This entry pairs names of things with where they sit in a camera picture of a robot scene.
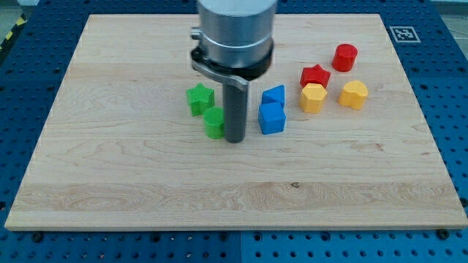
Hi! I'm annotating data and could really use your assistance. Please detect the yellow pentagon block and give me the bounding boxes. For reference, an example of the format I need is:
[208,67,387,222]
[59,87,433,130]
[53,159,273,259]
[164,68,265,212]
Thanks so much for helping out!
[299,83,328,113]

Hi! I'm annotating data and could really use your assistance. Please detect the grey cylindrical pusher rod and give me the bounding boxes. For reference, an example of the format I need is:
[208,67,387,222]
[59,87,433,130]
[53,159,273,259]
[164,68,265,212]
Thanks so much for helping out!
[222,84,248,143]

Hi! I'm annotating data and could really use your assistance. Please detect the white fiducial marker tag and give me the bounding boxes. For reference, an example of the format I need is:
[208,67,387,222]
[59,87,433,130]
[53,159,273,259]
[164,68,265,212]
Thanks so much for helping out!
[390,26,420,43]

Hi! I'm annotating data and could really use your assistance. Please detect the red star block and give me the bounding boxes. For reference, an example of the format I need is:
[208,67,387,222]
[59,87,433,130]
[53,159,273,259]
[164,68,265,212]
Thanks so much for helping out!
[300,64,331,88]

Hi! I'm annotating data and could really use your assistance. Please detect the black yellow hazard tape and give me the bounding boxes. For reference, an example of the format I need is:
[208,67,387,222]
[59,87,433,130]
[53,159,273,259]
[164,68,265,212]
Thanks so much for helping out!
[1,13,28,53]

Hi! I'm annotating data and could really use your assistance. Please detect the blue triangle block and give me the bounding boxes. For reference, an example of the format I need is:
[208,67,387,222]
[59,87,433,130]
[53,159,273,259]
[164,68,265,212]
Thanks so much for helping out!
[261,85,285,107]

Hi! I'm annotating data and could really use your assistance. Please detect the red cylinder block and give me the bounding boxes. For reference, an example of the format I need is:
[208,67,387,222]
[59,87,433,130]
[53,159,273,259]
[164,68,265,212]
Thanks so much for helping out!
[332,44,358,72]

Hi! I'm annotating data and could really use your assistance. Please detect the green cylinder block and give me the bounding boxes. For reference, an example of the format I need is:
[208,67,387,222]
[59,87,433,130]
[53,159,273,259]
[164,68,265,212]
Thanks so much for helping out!
[203,107,224,139]

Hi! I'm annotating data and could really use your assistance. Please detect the yellow heart block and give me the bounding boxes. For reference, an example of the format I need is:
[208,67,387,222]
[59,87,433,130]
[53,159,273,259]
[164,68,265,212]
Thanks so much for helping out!
[338,80,369,110]

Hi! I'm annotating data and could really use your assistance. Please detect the green star block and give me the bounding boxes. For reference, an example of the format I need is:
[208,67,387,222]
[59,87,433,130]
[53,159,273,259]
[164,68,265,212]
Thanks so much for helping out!
[186,83,215,116]

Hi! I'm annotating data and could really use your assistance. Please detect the wooden board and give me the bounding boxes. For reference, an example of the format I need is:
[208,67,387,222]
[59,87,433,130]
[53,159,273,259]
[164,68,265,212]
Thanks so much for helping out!
[5,14,467,232]

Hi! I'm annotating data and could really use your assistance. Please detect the blue cube block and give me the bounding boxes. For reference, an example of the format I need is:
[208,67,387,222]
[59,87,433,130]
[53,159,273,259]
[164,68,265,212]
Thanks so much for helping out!
[258,102,286,134]

